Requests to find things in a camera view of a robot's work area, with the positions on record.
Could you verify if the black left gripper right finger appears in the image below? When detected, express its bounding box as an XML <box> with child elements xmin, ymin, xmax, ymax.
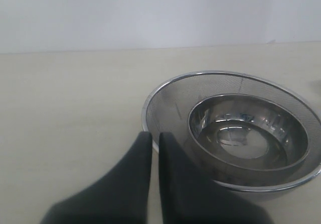
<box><xmin>158</xmin><ymin>133</ymin><xmax>273</xmax><ymax>223</ymax></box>

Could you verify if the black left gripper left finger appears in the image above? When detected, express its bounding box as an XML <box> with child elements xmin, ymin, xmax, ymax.
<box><xmin>41</xmin><ymin>132</ymin><xmax>152</xmax><ymax>223</ymax></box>

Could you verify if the small stainless steel bowl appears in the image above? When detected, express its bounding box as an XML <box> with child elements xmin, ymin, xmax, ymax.
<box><xmin>189</xmin><ymin>94</ymin><xmax>310</xmax><ymax>173</ymax></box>

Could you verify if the steel mesh colander bowl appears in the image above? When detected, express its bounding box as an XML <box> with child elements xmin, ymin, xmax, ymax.
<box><xmin>141</xmin><ymin>71</ymin><xmax>320</xmax><ymax>196</ymax></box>

